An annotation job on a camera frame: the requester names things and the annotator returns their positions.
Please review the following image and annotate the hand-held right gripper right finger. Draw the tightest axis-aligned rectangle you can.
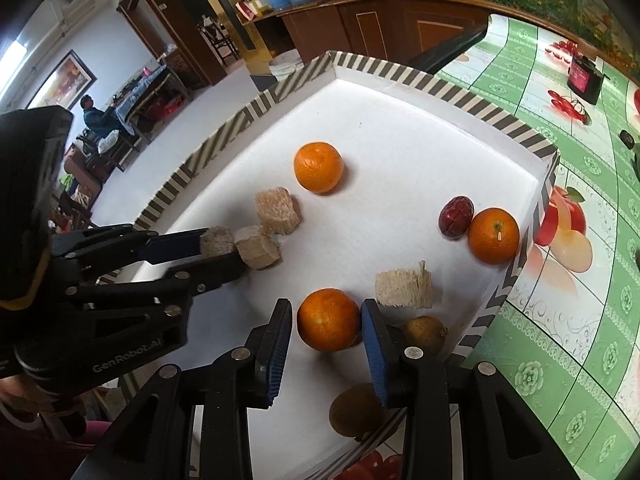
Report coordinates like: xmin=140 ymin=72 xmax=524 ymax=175
xmin=361 ymin=298 xmax=581 ymax=480

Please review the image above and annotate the beige shredded cake block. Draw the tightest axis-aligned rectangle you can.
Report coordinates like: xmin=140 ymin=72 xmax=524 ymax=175
xmin=375 ymin=260 xmax=434 ymax=309
xmin=235 ymin=225 xmax=282 ymax=271
xmin=255 ymin=186 xmax=303 ymax=236

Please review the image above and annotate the fruit print tablecloth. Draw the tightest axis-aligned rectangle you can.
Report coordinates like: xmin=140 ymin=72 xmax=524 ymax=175
xmin=340 ymin=12 xmax=640 ymax=480

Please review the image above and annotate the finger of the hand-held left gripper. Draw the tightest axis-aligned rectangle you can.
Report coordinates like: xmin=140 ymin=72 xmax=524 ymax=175
xmin=66 ymin=251 xmax=247 ymax=307
xmin=50 ymin=224 xmax=208 ymax=279

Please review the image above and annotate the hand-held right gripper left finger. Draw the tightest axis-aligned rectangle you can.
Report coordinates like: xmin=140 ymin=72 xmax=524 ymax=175
xmin=70 ymin=298 xmax=293 ymax=480

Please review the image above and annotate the wooden cabinet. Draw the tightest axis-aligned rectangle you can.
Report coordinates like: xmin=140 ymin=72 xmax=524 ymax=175
xmin=117 ymin=0 xmax=491 ymax=91

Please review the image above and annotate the red date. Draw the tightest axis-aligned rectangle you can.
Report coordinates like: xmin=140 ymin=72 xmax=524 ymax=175
xmin=438 ymin=196 xmax=474 ymax=240

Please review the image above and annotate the orange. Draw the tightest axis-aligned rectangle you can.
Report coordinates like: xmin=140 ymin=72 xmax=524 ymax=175
xmin=467 ymin=207 xmax=521 ymax=265
xmin=297 ymin=287 xmax=362 ymax=352
xmin=293 ymin=141 xmax=345 ymax=195

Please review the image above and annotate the framed wall picture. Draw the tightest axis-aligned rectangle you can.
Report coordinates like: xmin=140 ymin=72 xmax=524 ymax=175
xmin=25 ymin=49 xmax=97 ymax=109

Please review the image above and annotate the white tray with striped rim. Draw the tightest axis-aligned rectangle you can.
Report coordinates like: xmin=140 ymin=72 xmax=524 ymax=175
xmin=95 ymin=50 xmax=561 ymax=480

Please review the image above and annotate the person's left hand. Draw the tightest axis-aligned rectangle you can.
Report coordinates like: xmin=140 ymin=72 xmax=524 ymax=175
xmin=0 ymin=375 xmax=86 ymax=436

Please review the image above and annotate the black jar with red label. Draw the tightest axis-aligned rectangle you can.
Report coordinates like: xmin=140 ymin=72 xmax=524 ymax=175
xmin=567 ymin=52 xmax=608 ymax=106

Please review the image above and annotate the brown kiwi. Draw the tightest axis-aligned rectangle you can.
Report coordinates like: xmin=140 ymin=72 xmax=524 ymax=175
xmin=328 ymin=382 xmax=386 ymax=438

